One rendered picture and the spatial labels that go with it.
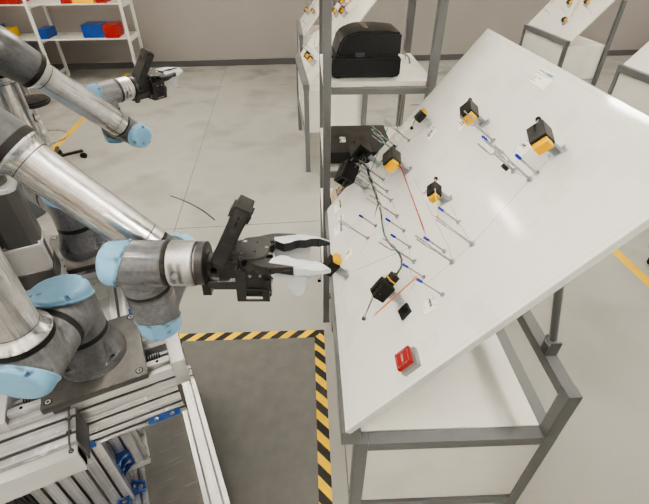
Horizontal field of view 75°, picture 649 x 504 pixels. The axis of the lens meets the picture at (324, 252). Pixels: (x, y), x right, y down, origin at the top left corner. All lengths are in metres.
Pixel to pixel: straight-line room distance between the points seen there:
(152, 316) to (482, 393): 1.09
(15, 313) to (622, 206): 1.13
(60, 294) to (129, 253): 0.34
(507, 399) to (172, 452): 1.37
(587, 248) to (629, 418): 1.88
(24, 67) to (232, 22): 7.21
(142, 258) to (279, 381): 1.83
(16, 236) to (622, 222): 1.31
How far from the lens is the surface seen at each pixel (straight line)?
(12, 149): 0.83
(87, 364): 1.12
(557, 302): 1.28
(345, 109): 4.25
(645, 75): 5.37
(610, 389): 2.87
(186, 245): 0.69
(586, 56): 6.86
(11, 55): 1.35
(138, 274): 0.71
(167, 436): 2.15
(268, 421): 2.33
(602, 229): 1.00
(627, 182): 1.05
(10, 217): 1.21
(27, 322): 0.91
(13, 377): 0.95
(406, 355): 1.13
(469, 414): 1.46
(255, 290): 0.68
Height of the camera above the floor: 1.99
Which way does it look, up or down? 38 degrees down
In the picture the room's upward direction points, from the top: straight up
